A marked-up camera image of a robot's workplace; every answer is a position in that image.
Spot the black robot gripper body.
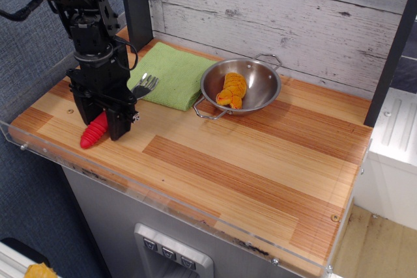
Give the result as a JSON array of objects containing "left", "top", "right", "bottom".
[{"left": 67, "top": 43, "right": 136, "bottom": 112}]

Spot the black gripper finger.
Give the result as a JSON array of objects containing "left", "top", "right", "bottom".
[
  {"left": 106, "top": 109, "right": 140, "bottom": 141},
  {"left": 73, "top": 90, "right": 105, "bottom": 125}
]

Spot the red handled metal fork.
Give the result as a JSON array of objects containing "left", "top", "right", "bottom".
[{"left": 80, "top": 73, "right": 159, "bottom": 149}]

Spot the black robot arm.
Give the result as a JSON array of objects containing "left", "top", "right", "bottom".
[{"left": 1, "top": 0, "right": 139, "bottom": 141}]

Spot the green folded cloth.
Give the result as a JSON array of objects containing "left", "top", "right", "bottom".
[{"left": 127, "top": 42, "right": 216, "bottom": 111}]

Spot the orange knitted toy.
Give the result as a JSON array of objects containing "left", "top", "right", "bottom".
[{"left": 216, "top": 72, "right": 247, "bottom": 109}]

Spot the silver dispenser panel with buttons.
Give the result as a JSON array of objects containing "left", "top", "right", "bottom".
[{"left": 134, "top": 223, "right": 214, "bottom": 277}]

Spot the yellow object at corner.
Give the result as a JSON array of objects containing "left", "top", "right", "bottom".
[{"left": 23, "top": 263, "right": 58, "bottom": 278}]

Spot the white ribbed cabinet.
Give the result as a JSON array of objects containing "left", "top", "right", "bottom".
[{"left": 353, "top": 89, "right": 416, "bottom": 229}]

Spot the dark left vertical post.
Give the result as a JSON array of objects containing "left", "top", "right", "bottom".
[{"left": 123, "top": 0, "right": 154, "bottom": 51}]

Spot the dark vertical post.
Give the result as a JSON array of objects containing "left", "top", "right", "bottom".
[
  {"left": 123, "top": 0, "right": 154, "bottom": 51},
  {"left": 364, "top": 0, "right": 416, "bottom": 127}
]

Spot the steel two-handled bowl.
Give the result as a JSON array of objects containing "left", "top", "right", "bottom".
[{"left": 194, "top": 53, "right": 282, "bottom": 120}]

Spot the dark right vertical post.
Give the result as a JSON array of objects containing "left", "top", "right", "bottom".
[{"left": 364, "top": 0, "right": 416, "bottom": 127}]

